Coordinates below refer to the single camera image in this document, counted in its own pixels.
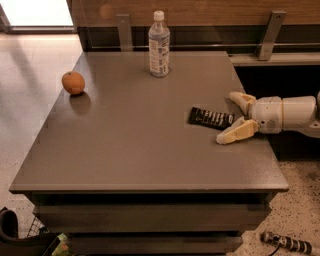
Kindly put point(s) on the upper grey drawer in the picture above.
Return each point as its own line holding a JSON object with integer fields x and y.
{"x": 151, "y": 218}

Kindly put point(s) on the right metal bracket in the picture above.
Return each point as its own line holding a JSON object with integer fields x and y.
{"x": 273, "y": 27}

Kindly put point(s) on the lower grey drawer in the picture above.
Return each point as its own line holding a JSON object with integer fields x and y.
{"x": 154, "y": 245}

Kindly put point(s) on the black rxbar chocolate bar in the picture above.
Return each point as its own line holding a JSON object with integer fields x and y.
{"x": 206, "y": 118}

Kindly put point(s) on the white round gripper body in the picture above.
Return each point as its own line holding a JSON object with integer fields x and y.
{"x": 267, "y": 114}

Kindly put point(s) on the black white striped tool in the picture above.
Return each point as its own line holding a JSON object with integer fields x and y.
{"x": 287, "y": 243}

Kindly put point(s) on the clear plastic water bottle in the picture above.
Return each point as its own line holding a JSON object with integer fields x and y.
{"x": 159, "y": 46}

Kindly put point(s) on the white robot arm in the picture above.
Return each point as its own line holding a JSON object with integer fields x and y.
{"x": 300, "y": 114}

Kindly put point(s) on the orange fruit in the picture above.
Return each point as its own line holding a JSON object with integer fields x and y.
{"x": 73, "y": 83}

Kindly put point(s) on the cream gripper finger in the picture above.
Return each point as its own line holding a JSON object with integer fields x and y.
{"x": 241, "y": 129}
{"x": 244, "y": 101}

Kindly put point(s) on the green snack package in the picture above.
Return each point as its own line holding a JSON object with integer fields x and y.
{"x": 62, "y": 248}

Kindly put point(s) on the grey drawer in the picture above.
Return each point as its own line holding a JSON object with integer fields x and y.
{"x": 154, "y": 245}
{"x": 151, "y": 218}

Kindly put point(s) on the metal bracket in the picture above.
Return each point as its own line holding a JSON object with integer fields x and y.
{"x": 273, "y": 27}
{"x": 124, "y": 32}

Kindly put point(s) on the left metal bracket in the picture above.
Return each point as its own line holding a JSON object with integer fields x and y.
{"x": 124, "y": 32}

